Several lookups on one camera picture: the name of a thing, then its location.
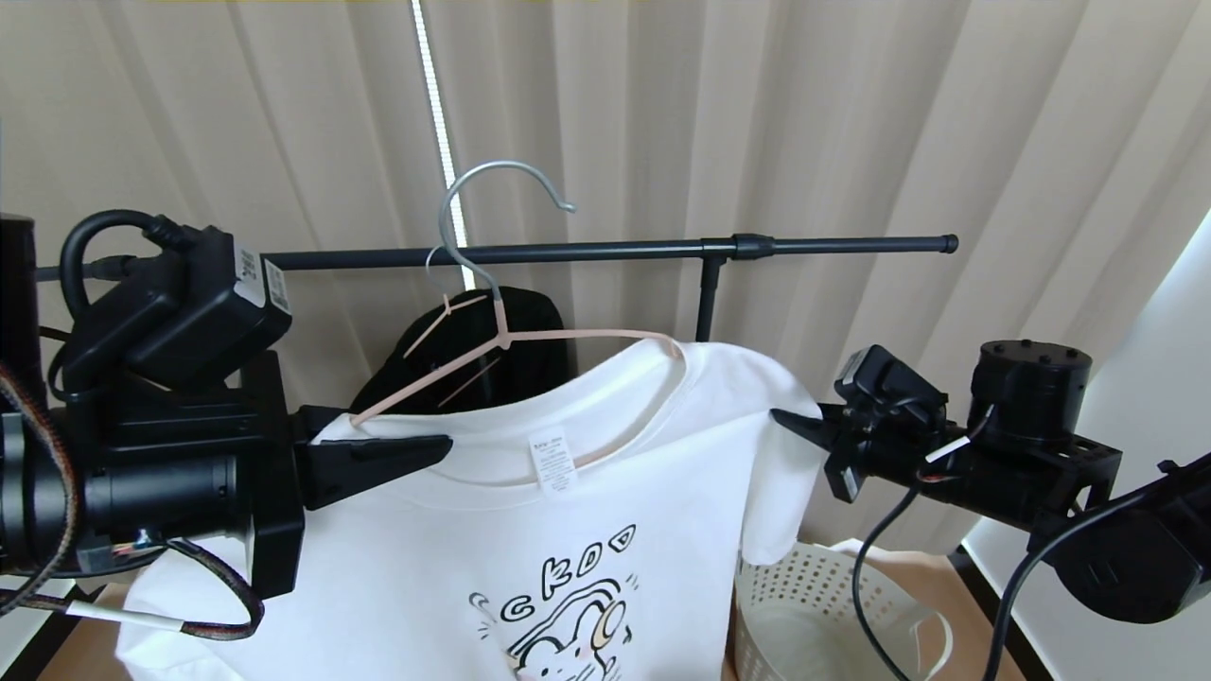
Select pink clothes hanger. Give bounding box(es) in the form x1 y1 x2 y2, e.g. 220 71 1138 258
348 159 684 471
405 248 504 410

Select black clothes rack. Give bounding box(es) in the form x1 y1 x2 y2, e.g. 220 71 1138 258
33 234 958 343

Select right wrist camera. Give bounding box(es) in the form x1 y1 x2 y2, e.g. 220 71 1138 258
833 345 950 431

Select white laundry basket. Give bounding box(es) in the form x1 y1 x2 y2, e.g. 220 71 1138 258
733 541 955 681

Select beige curtain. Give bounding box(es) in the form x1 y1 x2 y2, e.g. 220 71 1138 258
0 0 1211 606

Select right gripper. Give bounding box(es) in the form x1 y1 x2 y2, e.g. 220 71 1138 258
771 407 957 504

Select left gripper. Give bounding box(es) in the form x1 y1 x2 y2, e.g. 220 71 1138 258
80 350 453 600

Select black shorts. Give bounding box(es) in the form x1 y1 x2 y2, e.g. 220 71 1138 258
350 287 575 417

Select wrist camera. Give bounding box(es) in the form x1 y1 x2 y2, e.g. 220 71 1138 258
833 345 950 431
59 225 294 393

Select white printed garment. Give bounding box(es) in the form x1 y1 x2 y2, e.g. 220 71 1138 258
116 339 826 681

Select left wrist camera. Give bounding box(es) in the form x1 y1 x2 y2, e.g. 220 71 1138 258
59 225 294 393

